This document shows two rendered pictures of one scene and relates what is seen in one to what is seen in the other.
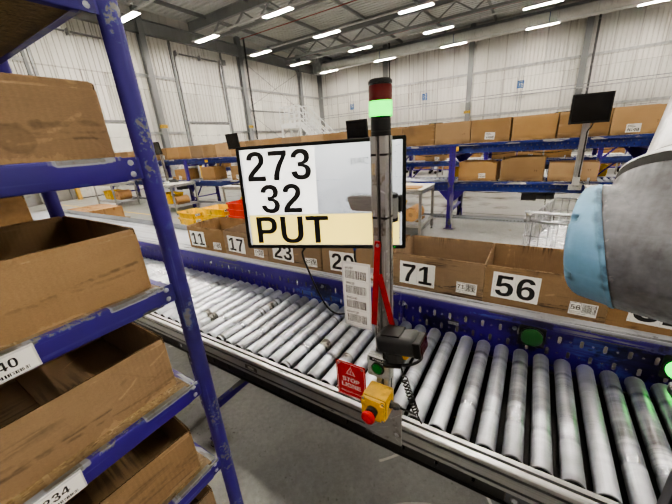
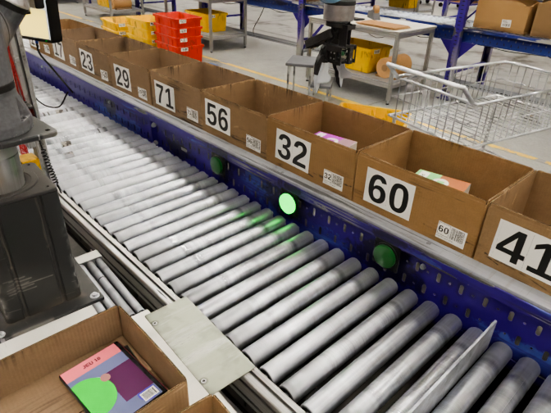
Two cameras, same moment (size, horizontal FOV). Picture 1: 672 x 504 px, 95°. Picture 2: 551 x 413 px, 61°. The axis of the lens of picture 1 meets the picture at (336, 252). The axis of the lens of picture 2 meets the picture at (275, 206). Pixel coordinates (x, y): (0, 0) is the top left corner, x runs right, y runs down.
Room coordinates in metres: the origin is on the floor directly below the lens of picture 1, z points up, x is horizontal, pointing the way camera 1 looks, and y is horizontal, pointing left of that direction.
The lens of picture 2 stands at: (-0.59, -1.29, 1.58)
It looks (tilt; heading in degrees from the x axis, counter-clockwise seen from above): 30 degrees down; 13
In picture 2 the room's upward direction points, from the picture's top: 2 degrees clockwise
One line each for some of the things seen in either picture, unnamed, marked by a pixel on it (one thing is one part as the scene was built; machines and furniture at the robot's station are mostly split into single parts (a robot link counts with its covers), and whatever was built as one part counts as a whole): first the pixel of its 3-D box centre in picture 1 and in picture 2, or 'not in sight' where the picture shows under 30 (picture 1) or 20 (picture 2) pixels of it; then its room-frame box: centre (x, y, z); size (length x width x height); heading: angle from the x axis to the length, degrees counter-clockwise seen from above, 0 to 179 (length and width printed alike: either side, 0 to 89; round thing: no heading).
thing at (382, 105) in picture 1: (380, 101); not in sight; (0.73, -0.12, 1.62); 0.05 x 0.05 x 0.06
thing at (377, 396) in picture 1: (388, 408); (29, 170); (0.66, -0.12, 0.84); 0.15 x 0.09 x 0.07; 57
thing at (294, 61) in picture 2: not in sight; (310, 80); (4.57, -0.47, 0.21); 0.50 x 0.42 x 0.44; 91
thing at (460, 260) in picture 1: (443, 264); (202, 93); (1.34, -0.50, 0.97); 0.39 x 0.29 x 0.17; 57
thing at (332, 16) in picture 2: not in sight; (339, 12); (0.86, -1.14, 1.40); 0.10 x 0.09 x 0.05; 147
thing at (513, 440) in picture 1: (517, 397); (160, 201); (0.77, -0.55, 0.72); 0.52 x 0.05 x 0.05; 147
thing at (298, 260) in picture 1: (308, 245); (118, 60); (1.78, 0.17, 0.96); 0.39 x 0.29 x 0.17; 57
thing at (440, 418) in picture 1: (454, 377); (134, 183); (0.88, -0.39, 0.72); 0.52 x 0.05 x 0.05; 147
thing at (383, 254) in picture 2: not in sight; (384, 256); (0.53, -1.36, 0.81); 0.07 x 0.01 x 0.07; 57
